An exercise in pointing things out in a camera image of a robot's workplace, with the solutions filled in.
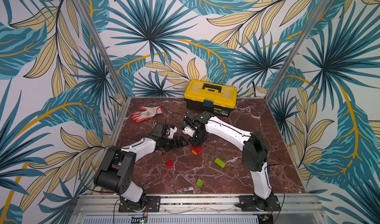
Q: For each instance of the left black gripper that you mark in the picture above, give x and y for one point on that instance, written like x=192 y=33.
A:
x=175 y=145

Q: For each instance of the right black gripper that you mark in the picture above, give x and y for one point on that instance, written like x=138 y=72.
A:
x=198 y=137

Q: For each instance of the green square lego brick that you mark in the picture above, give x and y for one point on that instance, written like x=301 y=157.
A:
x=200 y=182

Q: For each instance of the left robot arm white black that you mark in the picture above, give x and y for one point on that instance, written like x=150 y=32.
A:
x=116 y=170

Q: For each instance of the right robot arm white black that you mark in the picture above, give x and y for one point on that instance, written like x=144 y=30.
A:
x=251 y=144

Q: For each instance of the small red lego brick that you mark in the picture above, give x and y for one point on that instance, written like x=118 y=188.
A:
x=170 y=164

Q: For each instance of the long green lego brick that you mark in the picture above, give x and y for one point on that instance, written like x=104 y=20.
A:
x=220 y=163

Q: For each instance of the red white work glove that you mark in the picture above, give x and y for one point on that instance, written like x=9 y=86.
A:
x=146 y=113

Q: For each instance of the yellow black toolbox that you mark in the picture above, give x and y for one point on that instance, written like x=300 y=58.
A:
x=209 y=97

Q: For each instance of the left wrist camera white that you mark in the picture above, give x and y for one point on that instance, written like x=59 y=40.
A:
x=171 y=131

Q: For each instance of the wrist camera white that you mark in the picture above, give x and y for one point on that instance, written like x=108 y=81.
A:
x=171 y=131
x=188 y=131

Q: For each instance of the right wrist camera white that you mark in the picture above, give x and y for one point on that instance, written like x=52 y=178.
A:
x=188 y=131

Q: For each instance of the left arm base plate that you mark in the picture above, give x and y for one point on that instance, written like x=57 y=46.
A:
x=146 y=203

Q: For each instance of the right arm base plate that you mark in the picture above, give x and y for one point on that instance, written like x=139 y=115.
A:
x=253 y=203

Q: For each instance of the aluminium front frame rail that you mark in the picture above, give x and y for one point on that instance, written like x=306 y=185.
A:
x=199 y=209

